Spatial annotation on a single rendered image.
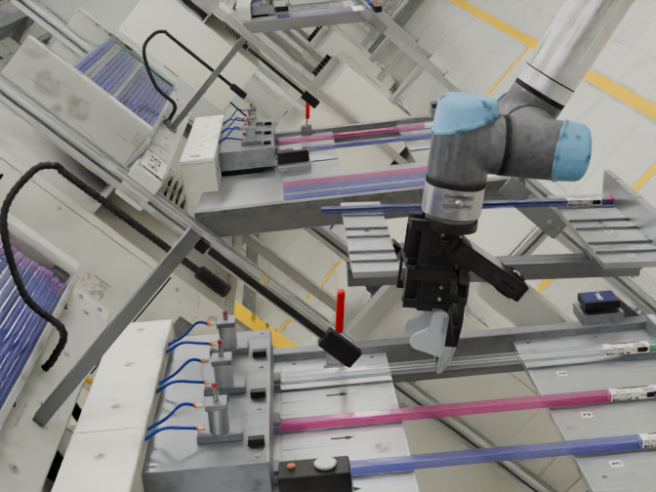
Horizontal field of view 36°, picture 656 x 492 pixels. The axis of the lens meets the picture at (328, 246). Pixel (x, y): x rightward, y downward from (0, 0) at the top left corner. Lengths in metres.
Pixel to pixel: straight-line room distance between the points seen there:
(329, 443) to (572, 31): 0.60
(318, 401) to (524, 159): 0.40
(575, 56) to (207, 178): 1.18
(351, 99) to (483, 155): 4.51
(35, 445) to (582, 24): 0.83
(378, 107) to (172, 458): 4.74
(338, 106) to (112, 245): 3.60
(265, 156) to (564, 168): 1.30
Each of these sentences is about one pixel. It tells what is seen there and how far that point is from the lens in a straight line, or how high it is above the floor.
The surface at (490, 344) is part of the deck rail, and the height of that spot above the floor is 0.88.
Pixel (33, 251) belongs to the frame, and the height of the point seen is 1.45.
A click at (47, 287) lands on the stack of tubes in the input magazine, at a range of 1.33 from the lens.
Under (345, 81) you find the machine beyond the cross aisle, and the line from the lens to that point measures 5.69.
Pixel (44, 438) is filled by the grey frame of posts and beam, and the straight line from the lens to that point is 1.12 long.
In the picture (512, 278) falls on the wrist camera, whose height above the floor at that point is 0.97.
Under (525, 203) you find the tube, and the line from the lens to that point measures 1.75.
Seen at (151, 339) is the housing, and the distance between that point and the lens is 1.33.
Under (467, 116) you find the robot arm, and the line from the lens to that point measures 1.20.
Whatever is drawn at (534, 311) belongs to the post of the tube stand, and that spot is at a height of 0.75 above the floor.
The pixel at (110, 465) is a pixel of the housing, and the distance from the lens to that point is 1.07.
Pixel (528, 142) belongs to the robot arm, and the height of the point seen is 1.08.
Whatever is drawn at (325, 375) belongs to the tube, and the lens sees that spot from 1.32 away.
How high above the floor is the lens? 1.48
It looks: 14 degrees down
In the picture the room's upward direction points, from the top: 52 degrees counter-clockwise
